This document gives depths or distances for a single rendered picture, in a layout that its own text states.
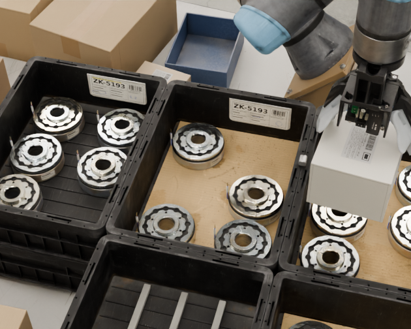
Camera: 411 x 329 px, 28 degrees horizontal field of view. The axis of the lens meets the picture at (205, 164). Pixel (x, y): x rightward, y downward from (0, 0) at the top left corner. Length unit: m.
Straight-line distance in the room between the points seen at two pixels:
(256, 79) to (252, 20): 0.88
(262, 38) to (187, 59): 0.93
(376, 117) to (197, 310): 0.48
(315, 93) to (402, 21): 0.75
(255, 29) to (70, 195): 0.63
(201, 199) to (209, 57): 0.58
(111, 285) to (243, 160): 0.38
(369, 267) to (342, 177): 0.31
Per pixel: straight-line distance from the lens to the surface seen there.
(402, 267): 1.50
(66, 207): 1.58
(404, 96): 1.21
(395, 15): 1.06
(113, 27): 1.90
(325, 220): 1.50
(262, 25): 1.11
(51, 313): 1.60
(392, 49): 1.10
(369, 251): 1.51
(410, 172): 1.60
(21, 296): 1.63
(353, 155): 1.23
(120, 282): 1.46
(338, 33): 1.79
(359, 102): 1.15
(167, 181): 1.59
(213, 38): 2.10
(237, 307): 1.42
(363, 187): 1.22
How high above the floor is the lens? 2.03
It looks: 48 degrees down
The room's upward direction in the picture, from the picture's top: 1 degrees counter-clockwise
